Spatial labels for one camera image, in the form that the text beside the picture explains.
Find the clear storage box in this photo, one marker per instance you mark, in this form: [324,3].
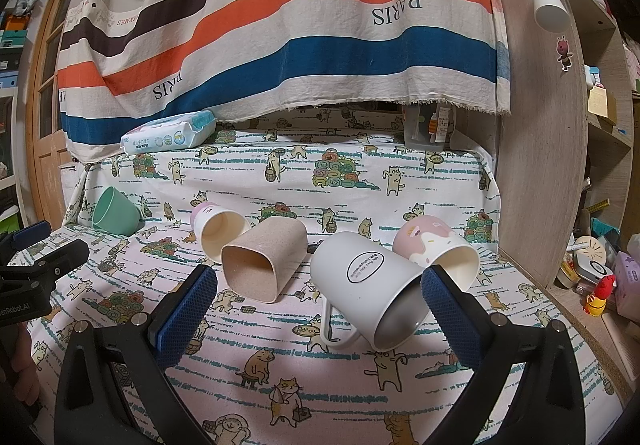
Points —
[427,126]

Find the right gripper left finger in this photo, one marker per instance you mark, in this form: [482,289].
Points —
[90,406]

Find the white mug with handle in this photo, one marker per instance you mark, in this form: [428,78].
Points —
[367,292]

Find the beige square cup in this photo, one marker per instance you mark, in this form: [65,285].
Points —
[260,263]

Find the wet wipes pack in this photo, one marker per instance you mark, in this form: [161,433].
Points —
[182,131]

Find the wooden door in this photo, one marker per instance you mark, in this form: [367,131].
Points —
[45,144]

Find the pink white cup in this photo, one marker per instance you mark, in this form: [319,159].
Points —
[427,240]
[215,226]

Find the pink character sticker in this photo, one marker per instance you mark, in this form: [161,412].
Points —
[565,55]

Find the pink white cup left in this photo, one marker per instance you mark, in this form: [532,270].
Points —
[215,226]

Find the cat print bedsheet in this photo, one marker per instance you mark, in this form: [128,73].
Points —
[257,373]

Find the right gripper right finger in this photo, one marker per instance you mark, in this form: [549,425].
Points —
[548,404]

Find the wooden shelf unit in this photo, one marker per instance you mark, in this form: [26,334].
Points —
[568,140]

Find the person's hand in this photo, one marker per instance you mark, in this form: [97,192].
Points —
[27,386]

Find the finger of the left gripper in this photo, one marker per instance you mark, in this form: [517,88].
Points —
[30,235]

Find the striped Paris cloth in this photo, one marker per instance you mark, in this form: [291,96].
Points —
[123,63]

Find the pink white cup right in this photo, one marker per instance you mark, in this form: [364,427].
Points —
[427,240]

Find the green cup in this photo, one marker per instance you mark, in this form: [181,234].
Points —
[115,214]

